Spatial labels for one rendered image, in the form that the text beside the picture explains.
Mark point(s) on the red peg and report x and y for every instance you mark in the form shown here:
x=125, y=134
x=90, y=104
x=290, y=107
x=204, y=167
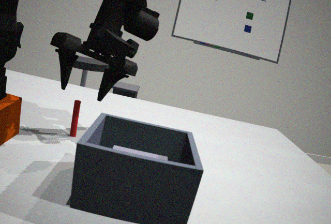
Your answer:
x=75, y=116

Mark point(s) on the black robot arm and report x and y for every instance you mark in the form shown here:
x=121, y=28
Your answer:
x=134, y=15

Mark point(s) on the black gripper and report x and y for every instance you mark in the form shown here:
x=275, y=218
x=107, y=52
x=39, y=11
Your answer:
x=68, y=45

